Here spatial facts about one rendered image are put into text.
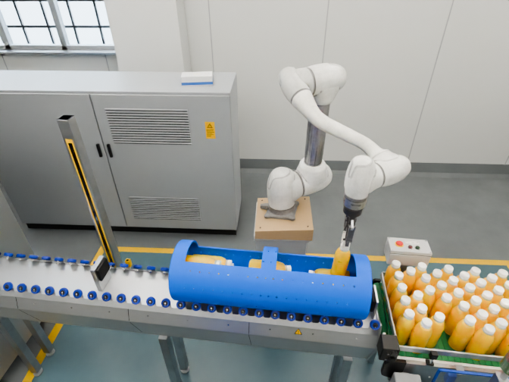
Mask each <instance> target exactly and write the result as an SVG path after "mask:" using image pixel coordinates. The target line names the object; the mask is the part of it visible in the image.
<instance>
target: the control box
mask: <svg viewBox="0 0 509 382"><path fill-rule="evenodd" d="M398 240H400V241H402V242H403V243H404V244H403V246H399V245H397V244H396V241H398ZM407 241H408V242H407ZM413 242H414V243H413ZM416 242H418V243H416ZM409 245H412V246H413V248H412V249H409V248H408V246H409ZM415 246H419V247H420V249H416V248H415ZM384 253H385V257H386V263H387V264H391V263H392V261H394V260H397V261H399V262H400V263H401V265H407V266H418V264H419V263H420V262H423V263H425V264H426V266H427V265H428V264H429V260H430V258H431V256H432V252H431V249H430V247H429V244H428V242H427V240H413V239H404V238H394V237H387V240H386V245H385V248H384Z"/></svg>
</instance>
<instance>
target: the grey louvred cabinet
mask: <svg viewBox="0 0 509 382"><path fill-rule="evenodd" d="M212 73H213V86H182V83H181V75H182V72H153V71H72V70H0V181H1V183H2V186H3V187H4V188H5V191H6V193H7V194H8V197H9V199H10V200H11V203H12V205H13V206H14V209H15V210H16V212H17V214H18V216H19V218H20V220H21V222H22V223H25V224H27V226H28V228H42V229H65V230H96V229H95V225H94V223H93V220H92V217H91V214H90V212H89V209H88V206H87V204H86V200H85V198H84V195H83V192H82V190H81V187H80V184H79V181H78V179H77V175H76V173H75V170H74V168H73V165H72V162H71V160H70V156H69V154H68V151H67V147H66V145H65V143H64V139H63V137H62V135H61V131H60V129H59V126H58V122H57V119H58V118H59V117H61V116H62V115H63V114H65V115H74V116H75V118H76V121H77V125H78V127H79V130H80V134H81V137H82V139H83V143H84V146H85V148H86V152H87V155H88V158H89V162H90V164H91V167H92V171H93V174H94V176H95V180H96V183H97V185H98V190H99V192H100V195H101V199H102V201H103V204H104V207H105V211H106V213H107V216H108V220H109V222H110V225H111V229H112V231H134V232H157V233H203V234H226V235H236V233H237V227H238V222H239V212H240V205H241V199H242V198H241V178H240V157H239V117H238V97H237V76H236V73H233V72H212Z"/></svg>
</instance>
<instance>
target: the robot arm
mask: <svg viewBox="0 0 509 382"><path fill-rule="evenodd" d="M346 80H347V74H346V71H345V69H344V67H342V66H340V65H338V64H335V63H322V64H314V65H311V66H309V67H303V68H297V69H295V68H294V67H285V68H283V69H282V70H281V71H280V73H279V85H280V88H281V90H282V92H283V94H284V96H285V97H286V99H287V100H288V101H289V102H290V103H291V104H292V106H293V107H294V108H296V109H297V110H298V111H299V112H300V113H301V114H302V115H303V116H304V117H305V118H306V119H307V120H308V128H307V136H306V143H305V152H304V158H303V159H302V160H300V163H299V165H298V167H297V169H296V171H292V170H291V169H289V168H285V167H279V168H275V169H274V170H273V171H271V173H270V176H269V178H268V181H267V198H268V203H262V204H261V206H260V208H262V209H265V210H267V212H266V214H265V215H264V218H266V219H268V218H273V219H282V220H289V221H294V220H295V213H296V210H297V207H298V205H299V201H296V200H297V199H299V198H300V197H301V196H306V195H309V194H311V193H315V192H317V191H320V190H322V189H324V188H325V187H326V186H328V185H329V184H330V182H331V180H332V177H333V174H332V171H331V169H330V167H329V166H328V165H327V164H326V162H325V161H324V160H323V149H324V143H325V138H326V133H328V134H330V135H332V136H334V137H337V138H339V139H341V140H343V141H345V142H348V143H350V144H352V145H353V146H356V147H358V148H359V149H361V150H362V151H363V152H364V153H365V154H366V155H358V156H355V157H354V158H353V159H352V160H351V162H350V164H349V166H348V169H347V171H346V175H345V183H344V186H345V191H344V196H343V205H344V206H343V212H344V213H345V221H344V225H343V226H344V229H343V230H344V231H343V233H342V240H341V243H342V242H343V244H342V251H349V247H350V244H351V242H352V239H353V236H354V231H355V228H356V227H355V222H356V220H357V217H359V216H360V215H361V214H362V210H363V208H364V207H365V205H366V202H367V197H368V194H369V193H371V192H373V191H374V190H375V189H377V188H380V187H383V186H390V185H392V184H394V183H397V182H399V181H401V180H403V179H404V178H406V176H407V175H408V174H409V173H410V171H411V163H410V161H409V159H408V158H407V157H405V156H403V155H397V154H395V153H393V152H391V151H389V150H388V149H381V148H380V147H379V146H378V145H377V144H376V143H375V142H373V141H372V140H371V139H369V138H367V137H366V136H364V135H362V134H360V133H358V132H356V131H354V130H352V129H350V128H348V127H346V126H344V125H342V124H341V123H339V122H337V121H335V120H333V119H331V118H329V107H330V103H332V101H333V100H334V98H335V97H336V94H337V93H338V91H339V90H340V89H341V88H342V87H343V86H344V85H345V83H346Z"/></svg>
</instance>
